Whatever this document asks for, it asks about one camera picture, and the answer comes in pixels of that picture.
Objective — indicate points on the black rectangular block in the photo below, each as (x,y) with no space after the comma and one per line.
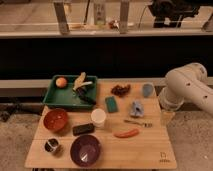
(83,129)

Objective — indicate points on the metal fork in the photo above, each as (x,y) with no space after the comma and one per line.
(146,125)

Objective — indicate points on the grey metal post right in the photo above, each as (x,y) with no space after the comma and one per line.
(124,11)

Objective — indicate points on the wooden table board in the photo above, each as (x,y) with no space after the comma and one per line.
(150,149)

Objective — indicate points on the small metal cup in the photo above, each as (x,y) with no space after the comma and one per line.
(52,146)

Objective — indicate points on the purple bowl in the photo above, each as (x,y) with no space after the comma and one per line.
(85,150)

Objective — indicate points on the clear bottle in background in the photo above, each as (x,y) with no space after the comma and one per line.
(99,12)

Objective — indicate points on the orange fruit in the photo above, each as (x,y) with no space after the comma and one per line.
(61,82)

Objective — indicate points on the grey metal post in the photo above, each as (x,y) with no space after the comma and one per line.
(124,11)
(61,17)

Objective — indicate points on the dark eggplant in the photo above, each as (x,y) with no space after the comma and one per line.
(83,97)

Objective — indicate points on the green plastic tray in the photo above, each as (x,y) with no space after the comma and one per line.
(66,97)

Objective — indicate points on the red bowl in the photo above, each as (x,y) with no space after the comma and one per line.
(55,120)

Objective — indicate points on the white cup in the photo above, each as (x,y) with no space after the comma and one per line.
(98,117)

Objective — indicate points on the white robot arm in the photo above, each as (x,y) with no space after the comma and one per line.
(185,83)

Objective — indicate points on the grey metal post left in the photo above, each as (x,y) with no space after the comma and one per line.
(61,17)

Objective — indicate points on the blue cup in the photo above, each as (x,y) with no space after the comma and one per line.
(147,90)

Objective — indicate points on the dark red grape bunch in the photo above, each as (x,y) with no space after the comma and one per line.
(120,91)

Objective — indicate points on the black machine in background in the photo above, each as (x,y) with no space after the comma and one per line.
(170,13)

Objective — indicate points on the green sponge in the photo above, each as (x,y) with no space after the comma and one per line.
(111,104)

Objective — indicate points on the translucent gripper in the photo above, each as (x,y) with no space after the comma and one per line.
(166,117)

